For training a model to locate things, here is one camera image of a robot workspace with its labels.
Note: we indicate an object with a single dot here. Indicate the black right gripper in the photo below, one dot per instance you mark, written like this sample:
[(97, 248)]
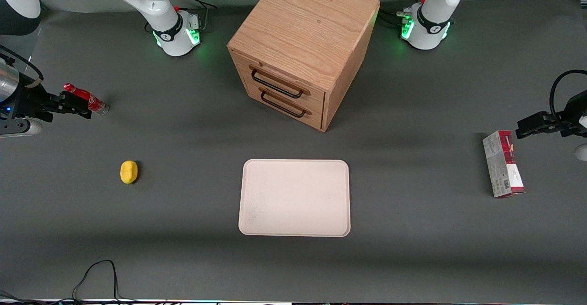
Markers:
[(28, 101)]

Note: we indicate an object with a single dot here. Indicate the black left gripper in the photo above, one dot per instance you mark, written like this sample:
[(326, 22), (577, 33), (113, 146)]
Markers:
[(571, 114)]

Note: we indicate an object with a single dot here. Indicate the red cola can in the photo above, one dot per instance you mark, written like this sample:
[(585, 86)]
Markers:
[(95, 103)]

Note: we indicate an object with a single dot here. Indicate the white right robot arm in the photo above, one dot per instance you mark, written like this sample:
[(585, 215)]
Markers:
[(151, 2)]

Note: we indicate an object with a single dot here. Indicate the cream rectangular tray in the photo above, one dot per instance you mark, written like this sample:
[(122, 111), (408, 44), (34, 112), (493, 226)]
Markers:
[(294, 198)]

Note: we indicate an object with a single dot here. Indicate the red and grey carton box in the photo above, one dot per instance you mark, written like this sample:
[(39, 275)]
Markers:
[(502, 163)]

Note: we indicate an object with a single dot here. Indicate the yellow lemon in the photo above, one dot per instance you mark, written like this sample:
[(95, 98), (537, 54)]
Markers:
[(129, 172)]

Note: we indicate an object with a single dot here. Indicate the wooden drawer cabinet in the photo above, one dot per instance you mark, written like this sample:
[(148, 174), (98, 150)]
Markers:
[(302, 39)]

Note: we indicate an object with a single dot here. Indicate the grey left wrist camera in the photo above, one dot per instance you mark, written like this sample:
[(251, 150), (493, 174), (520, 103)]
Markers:
[(582, 152)]

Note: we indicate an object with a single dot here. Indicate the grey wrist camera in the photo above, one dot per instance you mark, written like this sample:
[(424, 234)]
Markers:
[(20, 127), (582, 152)]

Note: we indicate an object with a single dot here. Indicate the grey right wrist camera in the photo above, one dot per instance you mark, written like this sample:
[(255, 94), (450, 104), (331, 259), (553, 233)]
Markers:
[(20, 127)]

